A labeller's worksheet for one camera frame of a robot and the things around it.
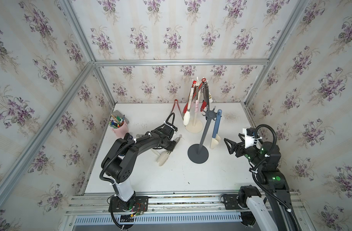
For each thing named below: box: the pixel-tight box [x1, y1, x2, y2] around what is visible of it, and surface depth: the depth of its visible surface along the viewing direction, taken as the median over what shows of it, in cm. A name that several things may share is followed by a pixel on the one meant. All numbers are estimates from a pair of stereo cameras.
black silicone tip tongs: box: [202, 80, 212, 112], surface depth 78 cm
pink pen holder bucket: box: [111, 120, 129, 139], surface depth 95 cm
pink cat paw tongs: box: [194, 92, 199, 113], surface depth 79 cm
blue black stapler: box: [123, 132, 133, 141], surface depth 97 cm
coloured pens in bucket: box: [108, 113, 126, 129], surface depth 97 cm
